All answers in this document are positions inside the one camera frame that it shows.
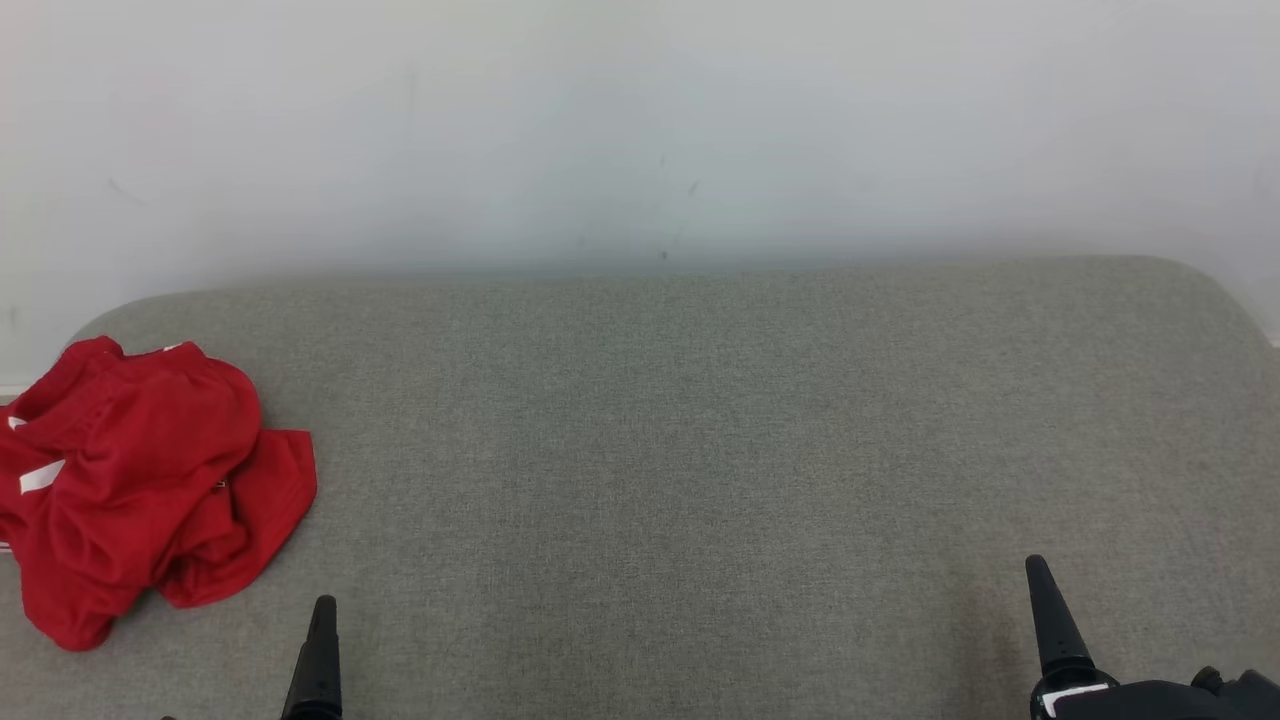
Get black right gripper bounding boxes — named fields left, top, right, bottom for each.
left=1026, top=555, right=1280, bottom=720

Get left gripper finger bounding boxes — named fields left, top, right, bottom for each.
left=281, top=595, right=344, bottom=720

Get grey fabric sofa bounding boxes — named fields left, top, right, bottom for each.
left=0, top=255, right=1280, bottom=720

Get red basketball shorts white stripes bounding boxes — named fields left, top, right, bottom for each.
left=0, top=336, right=263, bottom=652

